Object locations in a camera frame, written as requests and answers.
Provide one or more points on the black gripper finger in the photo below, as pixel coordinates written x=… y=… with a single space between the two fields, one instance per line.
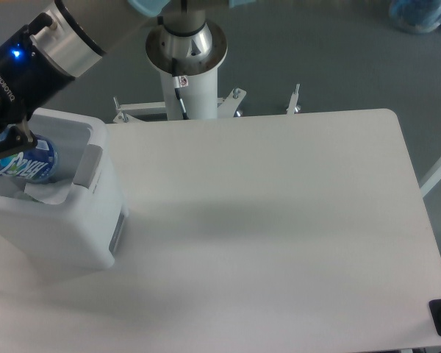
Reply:
x=16 y=138

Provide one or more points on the blue plastic bag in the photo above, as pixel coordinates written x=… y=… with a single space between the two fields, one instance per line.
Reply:
x=416 y=17

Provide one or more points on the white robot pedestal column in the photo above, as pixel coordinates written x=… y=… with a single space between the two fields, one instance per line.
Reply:
x=199 y=94

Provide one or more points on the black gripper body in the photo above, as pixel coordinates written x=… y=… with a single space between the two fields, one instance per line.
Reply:
x=28 y=79

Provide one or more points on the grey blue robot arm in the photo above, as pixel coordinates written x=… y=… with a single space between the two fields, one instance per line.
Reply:
x=69 y=37

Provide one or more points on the white plastic trash can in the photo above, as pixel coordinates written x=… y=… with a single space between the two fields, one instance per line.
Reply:
x=85 y=229

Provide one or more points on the blue labelled plastic bottle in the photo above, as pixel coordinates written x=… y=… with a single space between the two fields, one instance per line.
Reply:
x=35 y=165

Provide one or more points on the clear plastic bag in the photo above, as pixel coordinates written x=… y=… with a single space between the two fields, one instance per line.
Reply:
x=52 y=193

